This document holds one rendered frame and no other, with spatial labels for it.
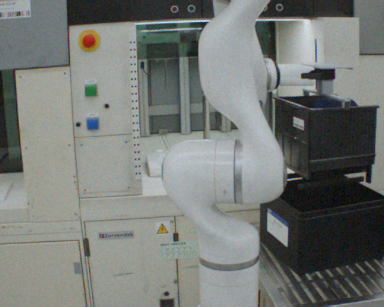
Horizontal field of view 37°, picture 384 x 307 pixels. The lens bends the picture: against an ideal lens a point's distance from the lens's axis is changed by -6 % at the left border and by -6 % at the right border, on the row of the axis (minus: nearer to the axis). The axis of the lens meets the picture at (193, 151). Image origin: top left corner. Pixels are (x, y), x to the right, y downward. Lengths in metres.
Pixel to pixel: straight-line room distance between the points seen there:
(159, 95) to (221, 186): 1.65
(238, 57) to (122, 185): 0.88
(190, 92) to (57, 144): 1.04
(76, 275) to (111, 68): 0.67
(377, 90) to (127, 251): 0.96
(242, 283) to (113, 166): 0.79
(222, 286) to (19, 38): 0.98
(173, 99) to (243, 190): 1.66
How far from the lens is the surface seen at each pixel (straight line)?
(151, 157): 2.18
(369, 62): 1.96
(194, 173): 1.09
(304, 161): 1.52
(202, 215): 1.12
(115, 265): 1.94
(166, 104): 2.71
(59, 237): 1.91
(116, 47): 1.78
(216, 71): 1.07
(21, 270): 1.97
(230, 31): 1.06
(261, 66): 1.37
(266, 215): 1.70
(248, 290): 1.18
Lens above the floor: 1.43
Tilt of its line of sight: 14 degrees down
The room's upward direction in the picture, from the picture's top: 2 degrees counter-clockwise
